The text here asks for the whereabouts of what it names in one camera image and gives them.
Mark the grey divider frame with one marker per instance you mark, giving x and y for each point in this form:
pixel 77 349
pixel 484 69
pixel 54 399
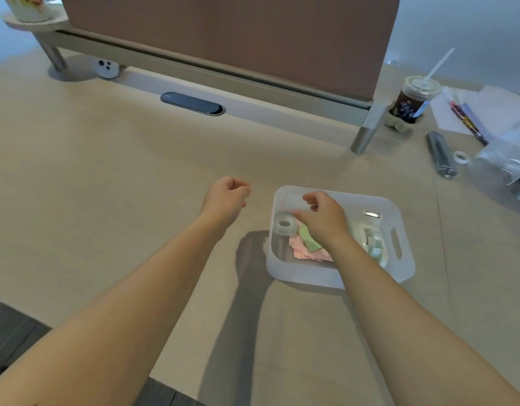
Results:
pixel 209 78

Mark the white round socket cap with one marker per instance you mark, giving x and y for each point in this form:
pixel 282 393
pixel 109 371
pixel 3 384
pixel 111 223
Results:
pixel 107 68

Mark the person's left fingers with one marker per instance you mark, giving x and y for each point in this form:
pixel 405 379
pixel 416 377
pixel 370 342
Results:
pixel 241 192

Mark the white drinking straw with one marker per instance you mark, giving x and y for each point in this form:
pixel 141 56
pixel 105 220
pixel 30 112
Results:
pixel 439 65

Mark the round beige shelf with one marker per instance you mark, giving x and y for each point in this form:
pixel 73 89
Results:
pixel 36 24

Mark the white printed cup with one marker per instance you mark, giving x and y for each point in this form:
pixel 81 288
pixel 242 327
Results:
pixel 29 7

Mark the person's right thumb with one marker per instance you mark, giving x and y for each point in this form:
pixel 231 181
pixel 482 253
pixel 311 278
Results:
pixel 302 217

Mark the small white tape roll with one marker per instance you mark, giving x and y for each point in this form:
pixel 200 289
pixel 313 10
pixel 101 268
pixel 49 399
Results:
pixel 461 157

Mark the pink sticky notes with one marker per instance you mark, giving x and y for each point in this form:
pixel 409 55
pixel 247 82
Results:
pixel 304 251

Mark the clear tape roll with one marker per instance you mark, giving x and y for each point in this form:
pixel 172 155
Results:
pixel 285 224

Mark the person's left forearm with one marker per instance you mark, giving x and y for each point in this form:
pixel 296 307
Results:
pixel 103 321

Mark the person's right hand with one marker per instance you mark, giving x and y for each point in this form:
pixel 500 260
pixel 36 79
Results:
pixel 327 226

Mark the brown desk divider panel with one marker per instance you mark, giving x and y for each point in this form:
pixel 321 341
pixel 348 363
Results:
pixel 226 33

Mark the white tape dispenser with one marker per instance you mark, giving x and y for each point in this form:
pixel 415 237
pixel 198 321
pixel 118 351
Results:
pixel 372 238

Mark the white plastic basket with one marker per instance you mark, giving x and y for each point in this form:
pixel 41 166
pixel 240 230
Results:
pixel 304 270

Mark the grey cylinder tube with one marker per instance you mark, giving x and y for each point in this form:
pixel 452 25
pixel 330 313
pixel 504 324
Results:
pixel 441 154

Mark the person's left hand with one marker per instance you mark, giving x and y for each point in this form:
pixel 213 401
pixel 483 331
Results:
pixel 221 203

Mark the person's right forearm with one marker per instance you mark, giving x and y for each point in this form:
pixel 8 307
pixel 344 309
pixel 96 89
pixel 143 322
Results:
pixel 408 334

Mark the white paper sheets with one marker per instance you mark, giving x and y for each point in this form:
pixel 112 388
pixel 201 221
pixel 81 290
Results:
pixel 492 107

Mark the cardboard cup holder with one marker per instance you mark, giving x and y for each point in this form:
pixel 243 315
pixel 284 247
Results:
pixel 397 122

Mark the clear plastic bag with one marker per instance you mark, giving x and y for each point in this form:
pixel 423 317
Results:
pixel 503 164

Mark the iced drink cup with lid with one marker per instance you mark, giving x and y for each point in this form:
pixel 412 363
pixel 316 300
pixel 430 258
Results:
pixel 414 101

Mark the green sticky note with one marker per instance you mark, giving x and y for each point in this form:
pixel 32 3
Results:
pixel 311 244

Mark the red and black pen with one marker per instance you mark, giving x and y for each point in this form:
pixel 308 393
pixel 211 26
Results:
pixel 467 120

